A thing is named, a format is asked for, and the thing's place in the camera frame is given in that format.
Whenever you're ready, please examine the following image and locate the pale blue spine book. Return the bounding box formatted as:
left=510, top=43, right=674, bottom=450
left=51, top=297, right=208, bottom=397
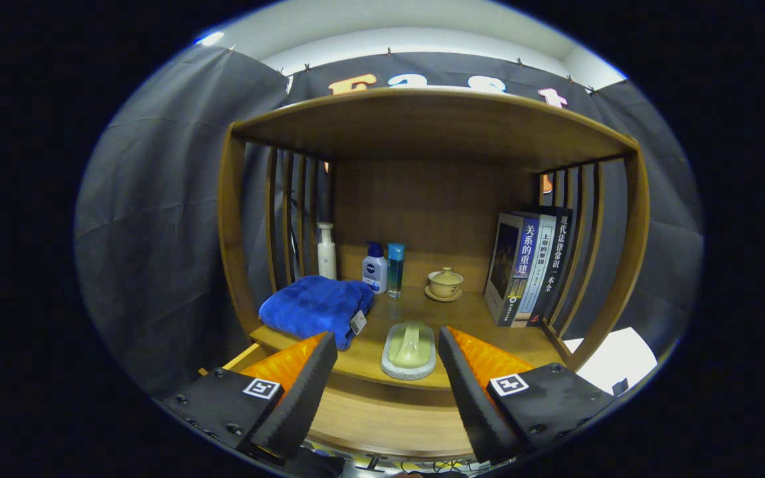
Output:
left=522, top=214, right=559, bottom=327

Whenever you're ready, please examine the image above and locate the white pump bottle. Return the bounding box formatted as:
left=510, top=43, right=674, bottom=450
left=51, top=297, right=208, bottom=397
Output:
left=317, top=222, right=337, bottom=280

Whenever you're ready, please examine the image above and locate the teal glass bottle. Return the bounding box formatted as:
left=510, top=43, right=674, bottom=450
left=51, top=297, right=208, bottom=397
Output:
left=386, top=243, right=406, bottom=298

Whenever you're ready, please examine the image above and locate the white bottle with blue cap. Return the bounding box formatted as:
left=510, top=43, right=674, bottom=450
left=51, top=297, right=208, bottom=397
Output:
left=362, top=242, right=388, bottom=295

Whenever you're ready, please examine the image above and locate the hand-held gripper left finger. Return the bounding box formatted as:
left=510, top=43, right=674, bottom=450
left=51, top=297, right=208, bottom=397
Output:
left=162, top=331, right=340, bottom=465

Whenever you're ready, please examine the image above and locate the wooden cabinet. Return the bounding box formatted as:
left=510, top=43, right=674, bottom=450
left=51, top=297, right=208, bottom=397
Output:
left=218, top=86, right=651, bottom=460

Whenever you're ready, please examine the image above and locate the bundle of cables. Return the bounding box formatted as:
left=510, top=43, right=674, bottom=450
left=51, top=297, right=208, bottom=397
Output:
left=349, top=455, right=476, bottom=476

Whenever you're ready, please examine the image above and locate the wooden countertop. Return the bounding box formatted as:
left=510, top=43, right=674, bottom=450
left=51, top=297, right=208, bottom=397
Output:
left=250, top=285, right=566, bottom=392

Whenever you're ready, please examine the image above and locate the wooden drawer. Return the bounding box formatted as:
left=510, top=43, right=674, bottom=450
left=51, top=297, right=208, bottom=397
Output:
left=198, top=342, right=489, bottom=460

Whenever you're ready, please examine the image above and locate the blue towel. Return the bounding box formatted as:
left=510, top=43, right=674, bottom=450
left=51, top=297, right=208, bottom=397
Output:
left=259, top=276, right=375, bottom=351

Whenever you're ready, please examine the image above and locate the beige lidded tea cup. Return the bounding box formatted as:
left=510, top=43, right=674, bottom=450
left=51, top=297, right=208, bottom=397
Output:
left=428, top=267, right=464, bottom=299

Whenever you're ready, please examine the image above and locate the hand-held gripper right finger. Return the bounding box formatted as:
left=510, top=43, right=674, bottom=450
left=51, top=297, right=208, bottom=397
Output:
left=437, top=325, right=616, bottom=465

